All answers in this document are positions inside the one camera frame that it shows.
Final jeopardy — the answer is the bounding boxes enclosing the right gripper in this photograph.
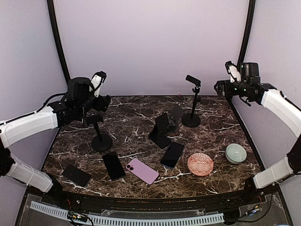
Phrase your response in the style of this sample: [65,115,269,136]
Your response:
[215,79,249,97]

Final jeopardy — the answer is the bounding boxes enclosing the pole phone stand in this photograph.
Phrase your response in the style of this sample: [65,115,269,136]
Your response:
[182,75,201,128]
[86,114,113,152]

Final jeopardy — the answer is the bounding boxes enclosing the purple phone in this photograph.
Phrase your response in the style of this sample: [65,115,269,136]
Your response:
[126,158,159,185]

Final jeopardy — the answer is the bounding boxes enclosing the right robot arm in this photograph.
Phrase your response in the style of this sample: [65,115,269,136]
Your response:
[214,80,301,204]

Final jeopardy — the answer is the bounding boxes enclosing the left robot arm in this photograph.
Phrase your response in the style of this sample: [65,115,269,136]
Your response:
[0,93,111,205]

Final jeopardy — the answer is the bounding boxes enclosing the black folding phone stand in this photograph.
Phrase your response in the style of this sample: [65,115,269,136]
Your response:
[149,113,171,149]

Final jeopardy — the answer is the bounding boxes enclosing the black phone centre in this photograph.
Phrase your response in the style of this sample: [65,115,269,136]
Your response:
[102,152,126,181]

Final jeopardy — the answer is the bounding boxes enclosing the black phone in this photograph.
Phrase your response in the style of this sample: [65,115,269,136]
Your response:
[62,165,92,187]
[102,152,126,181]

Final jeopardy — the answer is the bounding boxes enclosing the black phone left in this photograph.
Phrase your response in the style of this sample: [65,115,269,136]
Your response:
[62,165,92,187]

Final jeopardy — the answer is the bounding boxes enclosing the pale green bowl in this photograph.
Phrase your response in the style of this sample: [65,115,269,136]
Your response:
[225,144,247,164]

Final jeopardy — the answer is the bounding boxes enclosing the pink patterned plate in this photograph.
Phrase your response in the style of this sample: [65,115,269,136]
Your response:
[187,153,214,177]

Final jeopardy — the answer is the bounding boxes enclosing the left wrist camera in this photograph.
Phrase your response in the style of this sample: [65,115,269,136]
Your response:
[90,71,107,97]

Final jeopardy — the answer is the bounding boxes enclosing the left black frame post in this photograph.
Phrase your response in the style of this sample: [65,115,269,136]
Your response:
[47,0,71,83]

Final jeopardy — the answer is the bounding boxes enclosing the white cable duct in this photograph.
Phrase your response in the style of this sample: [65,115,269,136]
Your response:
[30,201,224,226]

